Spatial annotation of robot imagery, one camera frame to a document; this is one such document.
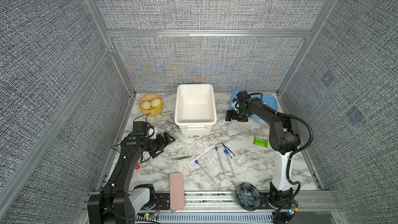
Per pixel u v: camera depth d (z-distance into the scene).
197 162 0.86
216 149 0.90
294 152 0.55
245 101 0.77
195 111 1.07
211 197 0.75
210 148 0.91
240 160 0.86
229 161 0.86
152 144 0.68
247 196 0.75
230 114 0.91
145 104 1.05
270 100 1.14
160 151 0.80
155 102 1.06
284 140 0.56
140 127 0.65
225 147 0.92
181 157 0.87
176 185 0.77
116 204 0.38
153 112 1.03
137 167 0.84
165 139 0.72
